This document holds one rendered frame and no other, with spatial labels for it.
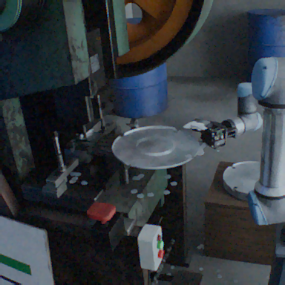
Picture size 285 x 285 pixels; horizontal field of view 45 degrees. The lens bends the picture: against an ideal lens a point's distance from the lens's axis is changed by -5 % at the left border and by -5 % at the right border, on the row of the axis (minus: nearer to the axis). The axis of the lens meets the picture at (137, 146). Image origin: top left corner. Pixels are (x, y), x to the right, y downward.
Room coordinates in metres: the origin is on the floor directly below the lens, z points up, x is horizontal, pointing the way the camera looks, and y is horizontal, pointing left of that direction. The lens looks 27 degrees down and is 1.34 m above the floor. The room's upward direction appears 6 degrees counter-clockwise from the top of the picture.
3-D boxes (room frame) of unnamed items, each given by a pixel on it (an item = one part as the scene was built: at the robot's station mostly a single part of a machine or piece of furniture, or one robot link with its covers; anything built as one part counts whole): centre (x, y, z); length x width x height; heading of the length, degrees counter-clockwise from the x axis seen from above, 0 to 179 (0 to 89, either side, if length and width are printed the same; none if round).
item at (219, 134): (1.18, -0.30, 0.76); 0.12 x 0.09 x 0.08; 118
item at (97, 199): (1.18, 0.19, 0.68); 0.45 x 0.30 x 0.06; 156
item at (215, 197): (1.41, -0.53, 0.18); 0.40 x 0.38 x 0.35; 66
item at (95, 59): (1.17, 0.15, 1.04); 0.17 x 0.15 x 0.30; 66
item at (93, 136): (1.18, 0.19, 0.76); 0.15 x 0.09 x 0.05; 156
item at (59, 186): (1.03, 0.26, 0.76); 0.17 x 0.06 x 0.10; 156
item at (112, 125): (1.34, 0.12, 0.76); 0.17 x 0.06 x 0.10; 156
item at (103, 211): (0.79, 0.12, 0.72); 0.07 x 0.06 x 0.08; 66
